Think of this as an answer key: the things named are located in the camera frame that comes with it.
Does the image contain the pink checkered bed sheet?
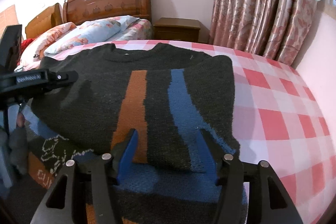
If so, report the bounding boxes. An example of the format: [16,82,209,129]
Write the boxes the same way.
[15,39,332,224]

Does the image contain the pink floral pillow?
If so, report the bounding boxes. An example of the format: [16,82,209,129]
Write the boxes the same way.
[18,22,77,66]

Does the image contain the brown wooden nightstand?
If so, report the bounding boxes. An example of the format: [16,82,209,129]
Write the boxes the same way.
[153,18,201,43]

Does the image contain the small wooden headboard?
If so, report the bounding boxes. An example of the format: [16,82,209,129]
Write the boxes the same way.
[25,3,63,39]

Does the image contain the pink floral curtain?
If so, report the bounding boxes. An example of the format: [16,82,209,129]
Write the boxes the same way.
[209,0,318,65]

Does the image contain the black sweater orange blue stripes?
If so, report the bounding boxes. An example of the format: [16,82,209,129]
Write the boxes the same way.
[5,43,240,223]

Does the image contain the brown wooden headboard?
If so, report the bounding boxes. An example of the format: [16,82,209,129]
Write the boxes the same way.
[63,0,151,25]

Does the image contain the blue floral pillow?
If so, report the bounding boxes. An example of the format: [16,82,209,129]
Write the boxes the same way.
[44,15,139,56]

